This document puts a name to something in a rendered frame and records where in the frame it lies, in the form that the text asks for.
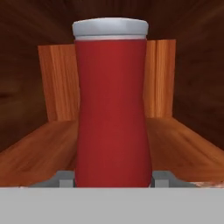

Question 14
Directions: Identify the red condiment bottle grey cap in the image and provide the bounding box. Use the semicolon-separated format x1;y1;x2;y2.
72;17;153;189

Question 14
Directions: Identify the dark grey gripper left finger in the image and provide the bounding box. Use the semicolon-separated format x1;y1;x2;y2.
30;170;77;189

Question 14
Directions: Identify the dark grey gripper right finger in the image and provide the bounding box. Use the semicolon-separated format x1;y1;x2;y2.
150;170;196;189

